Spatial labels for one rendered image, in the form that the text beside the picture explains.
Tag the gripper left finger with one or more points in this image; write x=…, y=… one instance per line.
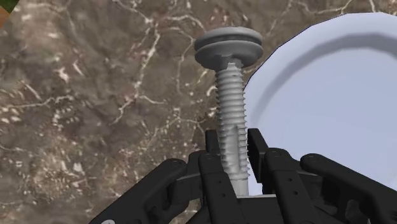
x=214, y=183

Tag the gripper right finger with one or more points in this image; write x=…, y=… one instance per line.
x=288, y=183

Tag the grey threaded screw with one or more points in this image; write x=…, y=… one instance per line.
x=230, y=102

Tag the white plate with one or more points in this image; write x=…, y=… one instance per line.
x=328, y=102

